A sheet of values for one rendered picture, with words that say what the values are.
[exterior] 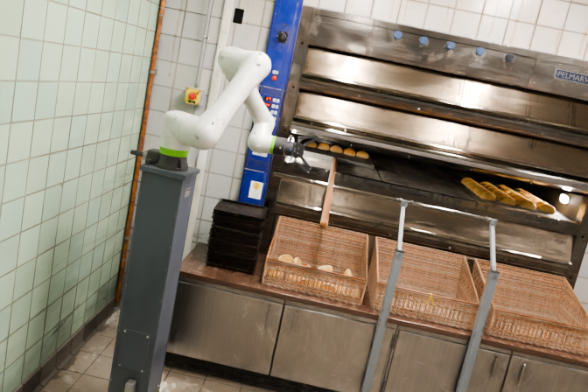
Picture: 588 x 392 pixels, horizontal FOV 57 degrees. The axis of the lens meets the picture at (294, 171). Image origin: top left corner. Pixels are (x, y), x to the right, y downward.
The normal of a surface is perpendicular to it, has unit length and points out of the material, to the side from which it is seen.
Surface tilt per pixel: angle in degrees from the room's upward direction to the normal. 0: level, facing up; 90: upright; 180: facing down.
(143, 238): 90
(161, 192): 90
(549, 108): 69
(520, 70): 90
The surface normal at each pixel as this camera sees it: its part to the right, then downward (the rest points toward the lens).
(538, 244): 0.00, -0.18
